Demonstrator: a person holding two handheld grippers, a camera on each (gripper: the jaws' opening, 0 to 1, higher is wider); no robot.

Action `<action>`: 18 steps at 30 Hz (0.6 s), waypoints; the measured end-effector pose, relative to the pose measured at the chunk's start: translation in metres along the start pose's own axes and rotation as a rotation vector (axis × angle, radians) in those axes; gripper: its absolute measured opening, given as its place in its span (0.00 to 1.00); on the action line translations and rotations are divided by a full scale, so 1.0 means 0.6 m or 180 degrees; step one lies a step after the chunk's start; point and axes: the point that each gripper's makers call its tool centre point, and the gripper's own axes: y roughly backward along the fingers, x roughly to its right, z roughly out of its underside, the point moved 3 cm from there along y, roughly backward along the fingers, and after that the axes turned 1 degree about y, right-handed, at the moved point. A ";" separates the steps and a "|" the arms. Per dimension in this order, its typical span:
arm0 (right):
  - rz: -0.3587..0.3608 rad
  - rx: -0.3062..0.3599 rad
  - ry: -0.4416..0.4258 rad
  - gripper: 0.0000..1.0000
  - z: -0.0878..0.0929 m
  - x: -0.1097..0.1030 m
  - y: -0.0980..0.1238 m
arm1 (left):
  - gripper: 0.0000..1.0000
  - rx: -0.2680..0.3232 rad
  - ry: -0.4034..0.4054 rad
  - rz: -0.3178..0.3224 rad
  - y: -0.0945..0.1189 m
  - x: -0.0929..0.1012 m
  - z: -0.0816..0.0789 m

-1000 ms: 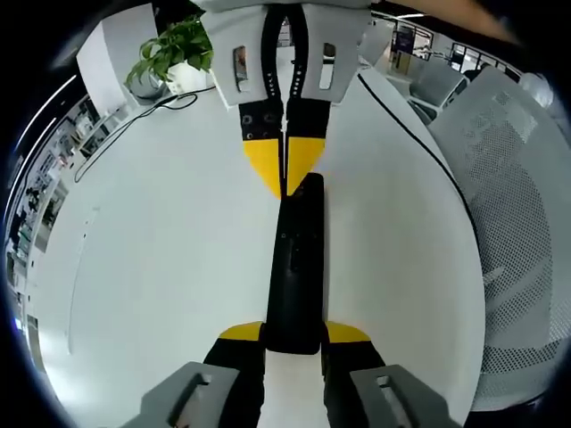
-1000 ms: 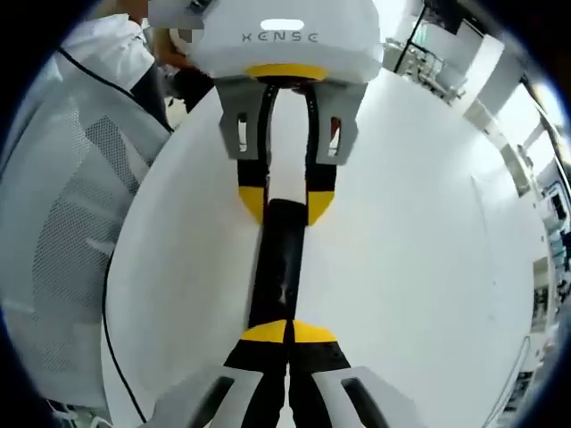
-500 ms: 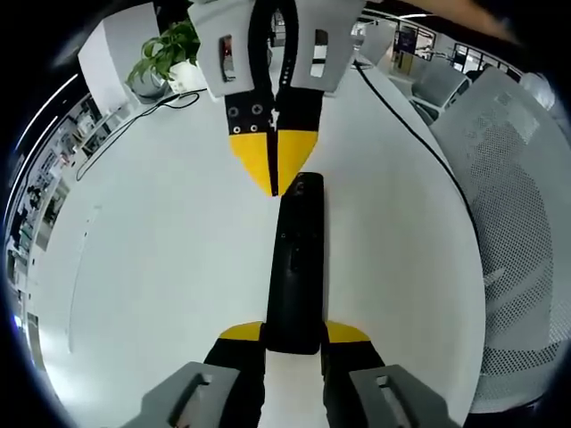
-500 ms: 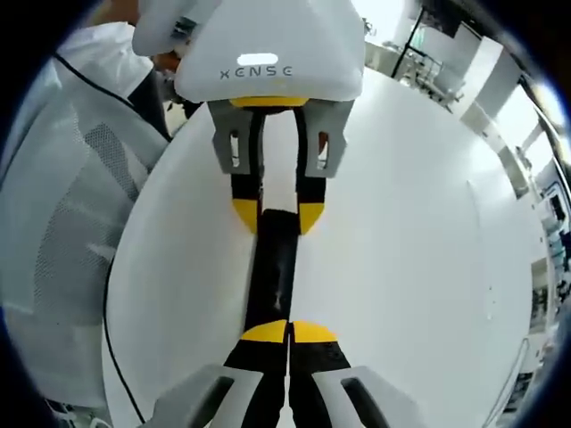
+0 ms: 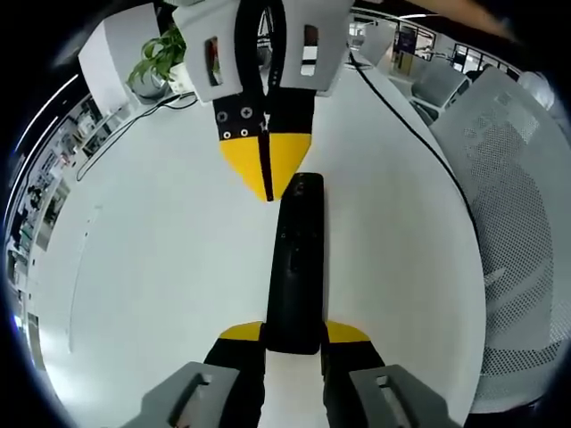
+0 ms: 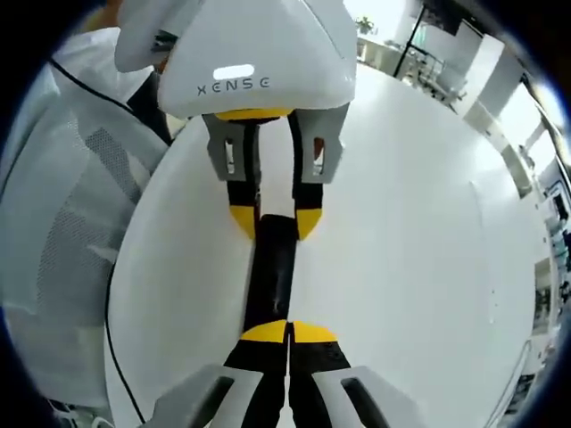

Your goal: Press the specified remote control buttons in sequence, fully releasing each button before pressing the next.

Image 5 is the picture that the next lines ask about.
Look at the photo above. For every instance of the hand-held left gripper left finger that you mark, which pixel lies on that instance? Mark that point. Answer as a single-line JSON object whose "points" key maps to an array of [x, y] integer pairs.
{"points": [[214, 392]]}

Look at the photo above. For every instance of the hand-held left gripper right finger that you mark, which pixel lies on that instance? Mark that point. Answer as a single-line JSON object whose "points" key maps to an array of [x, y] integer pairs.
{"points": [[379, 397]]}

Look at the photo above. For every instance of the black remote control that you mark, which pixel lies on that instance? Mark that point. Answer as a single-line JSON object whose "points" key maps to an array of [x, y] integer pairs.
{"points": [[296, 290]]}

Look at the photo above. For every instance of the white plant pot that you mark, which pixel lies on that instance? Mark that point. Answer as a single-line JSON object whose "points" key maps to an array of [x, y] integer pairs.
{"points": [[183, 80]]}

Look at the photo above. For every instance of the green potted plant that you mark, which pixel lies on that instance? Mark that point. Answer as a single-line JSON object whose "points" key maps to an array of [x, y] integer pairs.
{"points": [[156, 55]]}

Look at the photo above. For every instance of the white square pillar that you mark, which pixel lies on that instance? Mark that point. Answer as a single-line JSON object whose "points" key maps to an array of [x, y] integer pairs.
{"points": [[111, 58]]}

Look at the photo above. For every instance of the grey office chair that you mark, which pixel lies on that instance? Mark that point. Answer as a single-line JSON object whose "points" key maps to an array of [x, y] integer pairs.
{"points": [[439, 84]]}

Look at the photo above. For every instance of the white mesh office chair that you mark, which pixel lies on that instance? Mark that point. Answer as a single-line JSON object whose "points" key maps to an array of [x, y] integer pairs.
{"points": [[513, 223]]}

